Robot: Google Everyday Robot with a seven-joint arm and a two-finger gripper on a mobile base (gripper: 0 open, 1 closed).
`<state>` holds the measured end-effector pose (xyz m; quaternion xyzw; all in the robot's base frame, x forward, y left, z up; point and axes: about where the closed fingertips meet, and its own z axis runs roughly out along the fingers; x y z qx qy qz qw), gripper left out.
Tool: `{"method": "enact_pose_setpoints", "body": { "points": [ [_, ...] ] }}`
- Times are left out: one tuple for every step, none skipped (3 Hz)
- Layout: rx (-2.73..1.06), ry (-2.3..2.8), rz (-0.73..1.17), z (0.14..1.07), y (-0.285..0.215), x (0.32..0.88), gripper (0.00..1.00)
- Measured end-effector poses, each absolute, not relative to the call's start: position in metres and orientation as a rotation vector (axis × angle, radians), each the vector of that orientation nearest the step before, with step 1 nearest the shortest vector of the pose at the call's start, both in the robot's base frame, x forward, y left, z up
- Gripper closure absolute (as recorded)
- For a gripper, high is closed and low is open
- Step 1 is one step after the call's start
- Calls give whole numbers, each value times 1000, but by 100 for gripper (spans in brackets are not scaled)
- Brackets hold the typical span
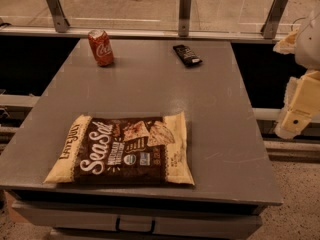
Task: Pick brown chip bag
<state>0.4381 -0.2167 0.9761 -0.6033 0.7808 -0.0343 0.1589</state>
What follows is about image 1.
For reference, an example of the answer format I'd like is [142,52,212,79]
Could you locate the metal railing bracket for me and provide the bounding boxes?
[178,0,192,37]
[261,0,289,39]
[46,0,70,33]

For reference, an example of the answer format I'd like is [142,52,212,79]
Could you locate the red cola can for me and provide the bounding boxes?
[88,30,114,67]

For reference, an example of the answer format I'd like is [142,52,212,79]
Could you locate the grey drawer with black handle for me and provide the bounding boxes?
[12,201,262,240]

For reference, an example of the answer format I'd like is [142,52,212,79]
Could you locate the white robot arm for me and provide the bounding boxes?
[273,6,320,139]

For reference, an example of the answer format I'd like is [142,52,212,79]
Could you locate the right metal railing bracket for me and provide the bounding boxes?
[261,0,289,39]

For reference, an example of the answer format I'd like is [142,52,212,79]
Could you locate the brown sea salt chip bag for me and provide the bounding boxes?
[45,113,194,185]

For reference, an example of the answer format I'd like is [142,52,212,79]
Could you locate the left metal railing bracket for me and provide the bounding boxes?
[46,0,70,33]

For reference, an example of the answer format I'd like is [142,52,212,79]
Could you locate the middle metal railing bracket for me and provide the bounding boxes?
[178,0,192,37]

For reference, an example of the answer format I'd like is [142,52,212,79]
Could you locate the black snack bar wrapper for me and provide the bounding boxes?
[173,45,202,67]

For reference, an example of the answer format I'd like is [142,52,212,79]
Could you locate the horizontal metal rail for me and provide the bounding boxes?
[0,25,285,44]

